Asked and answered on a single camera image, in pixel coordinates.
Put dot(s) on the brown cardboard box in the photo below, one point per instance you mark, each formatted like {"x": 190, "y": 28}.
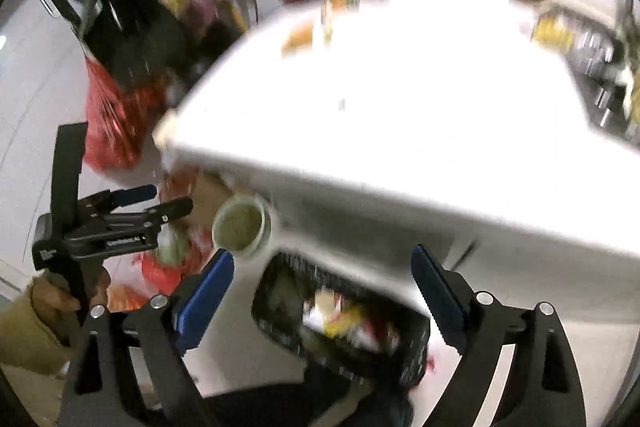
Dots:
{"x": 210, "y": 202}

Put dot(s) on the stainless steel sink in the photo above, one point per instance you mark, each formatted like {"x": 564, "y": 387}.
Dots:
{"x": 605, "y": 72}

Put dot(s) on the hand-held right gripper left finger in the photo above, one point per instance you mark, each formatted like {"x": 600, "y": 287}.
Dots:
{"x": 205, "y": 302}

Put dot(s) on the black bag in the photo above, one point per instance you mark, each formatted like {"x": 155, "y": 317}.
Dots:
{"x": 145, "y": 32}

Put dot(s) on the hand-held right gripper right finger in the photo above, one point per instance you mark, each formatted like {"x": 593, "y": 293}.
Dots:
{"x": 437, "y": 302}

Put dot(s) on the small round cup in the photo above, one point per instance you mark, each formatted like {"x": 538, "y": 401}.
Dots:
{"x": 241, "y": 224}

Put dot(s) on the person's left hand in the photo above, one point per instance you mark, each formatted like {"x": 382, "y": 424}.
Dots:
{"x": 52, "y": 294}

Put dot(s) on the yellow label packet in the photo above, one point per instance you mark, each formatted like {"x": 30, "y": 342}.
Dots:
{"x": 552, "y": 29}

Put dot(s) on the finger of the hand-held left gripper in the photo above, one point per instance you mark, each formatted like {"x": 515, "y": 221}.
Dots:
{"x": 135, "y": 195}
{"x": 170, "y": 210}

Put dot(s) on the black trash basket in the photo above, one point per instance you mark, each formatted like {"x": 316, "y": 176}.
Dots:
{"x": 280, "y": 307}

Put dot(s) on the small red plastic bag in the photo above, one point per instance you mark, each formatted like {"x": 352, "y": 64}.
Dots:
{"x": 160, "y": 272}

